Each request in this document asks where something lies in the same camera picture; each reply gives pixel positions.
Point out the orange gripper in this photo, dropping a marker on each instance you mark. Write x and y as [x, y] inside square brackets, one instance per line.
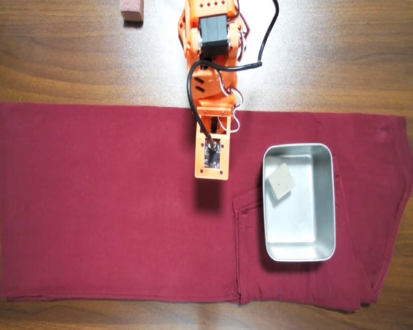
[216, 112]

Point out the beige foam cube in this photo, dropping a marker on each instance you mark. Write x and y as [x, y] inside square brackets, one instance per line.
[281, 180]

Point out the rectangular metal tray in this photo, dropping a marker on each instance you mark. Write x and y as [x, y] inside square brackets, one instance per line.
[303, 223]

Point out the pink sponge block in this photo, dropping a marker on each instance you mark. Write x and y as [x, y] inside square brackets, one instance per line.
[132, 13]

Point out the dark red cloth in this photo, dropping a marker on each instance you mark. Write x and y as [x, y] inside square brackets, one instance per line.
[72, 223]

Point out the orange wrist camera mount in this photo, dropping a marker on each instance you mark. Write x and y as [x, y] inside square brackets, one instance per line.
[211, 166]

